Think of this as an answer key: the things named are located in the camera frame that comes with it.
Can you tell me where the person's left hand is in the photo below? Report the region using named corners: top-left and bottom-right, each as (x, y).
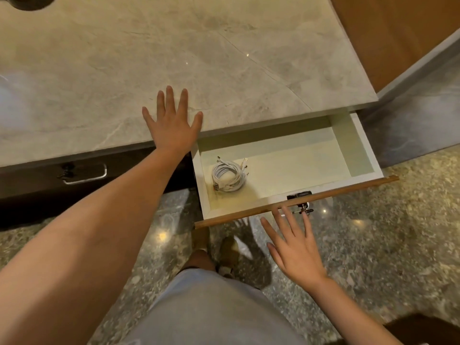
top-left (141, 86), bottom-right (204, 157)

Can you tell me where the person's left shoe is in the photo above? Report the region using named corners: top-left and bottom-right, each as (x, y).
top-left (192, 226), bottom-right (211, 253)

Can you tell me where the person's left forearm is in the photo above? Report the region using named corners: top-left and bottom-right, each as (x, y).
top-left (0, 149), bottom-right (180, 345)

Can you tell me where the dark cabinet front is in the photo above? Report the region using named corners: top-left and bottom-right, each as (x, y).
top-left (0, 147), bottom-right (196, 230)

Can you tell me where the silver cabinet handle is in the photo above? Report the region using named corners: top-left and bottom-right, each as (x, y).
top-left (59, 162), bottom-right (108, 186)

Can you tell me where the black round button base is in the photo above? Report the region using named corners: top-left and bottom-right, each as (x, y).
top-left (3, 0), bottom-right (58, 11)

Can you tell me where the person's right shoe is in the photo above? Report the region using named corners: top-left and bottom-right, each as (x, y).
top-left (217, 236), bottom-right (241, 279)

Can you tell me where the person's right hand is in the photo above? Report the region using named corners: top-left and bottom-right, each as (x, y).
top-left (260, 206), bottom-right (328, 293)

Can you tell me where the white drawer wooden front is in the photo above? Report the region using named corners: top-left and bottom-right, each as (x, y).
top-left (190, 111), bottom-right (400, 230)

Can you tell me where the person's right forearm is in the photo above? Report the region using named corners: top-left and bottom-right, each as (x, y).
top-left (309, 278), bottom-right (403, 345)

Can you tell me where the person's shoe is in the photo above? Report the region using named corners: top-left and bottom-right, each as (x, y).
top-left (192, 226), bottom-right (211, 253)
top-left (217, 236), bottom-right (241, 279)

